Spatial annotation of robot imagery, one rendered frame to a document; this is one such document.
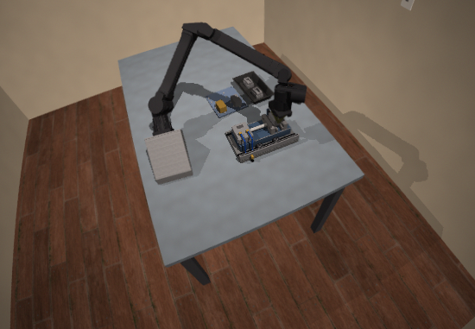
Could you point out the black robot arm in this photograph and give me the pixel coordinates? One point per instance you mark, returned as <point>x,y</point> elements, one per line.
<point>160,102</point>

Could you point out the yellow brass block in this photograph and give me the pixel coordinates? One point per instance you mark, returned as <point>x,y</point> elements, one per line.
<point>221,106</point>

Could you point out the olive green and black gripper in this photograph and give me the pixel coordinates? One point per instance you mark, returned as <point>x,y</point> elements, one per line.
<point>277,110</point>

